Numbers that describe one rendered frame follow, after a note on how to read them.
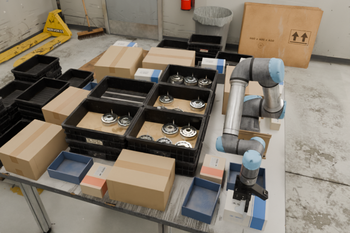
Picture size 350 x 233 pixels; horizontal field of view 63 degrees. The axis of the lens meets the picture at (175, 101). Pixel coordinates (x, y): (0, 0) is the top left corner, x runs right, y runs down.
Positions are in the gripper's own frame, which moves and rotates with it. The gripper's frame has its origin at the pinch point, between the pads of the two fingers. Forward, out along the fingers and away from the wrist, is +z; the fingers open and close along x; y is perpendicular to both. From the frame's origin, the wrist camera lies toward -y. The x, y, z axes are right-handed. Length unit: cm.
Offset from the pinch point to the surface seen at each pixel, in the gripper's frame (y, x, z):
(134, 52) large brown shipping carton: 110, -119, -14
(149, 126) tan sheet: 64, -36, -7
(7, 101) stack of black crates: 231, -78, 37
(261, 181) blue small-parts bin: -7.1, -24.1, 6.0
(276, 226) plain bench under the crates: -15.5, 1.6, 6.3
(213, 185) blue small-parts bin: 17.6, -9.5, 1.6
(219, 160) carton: 17.7, -25.8, -1.3
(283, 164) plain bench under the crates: -18.7, -41.2, 6.5
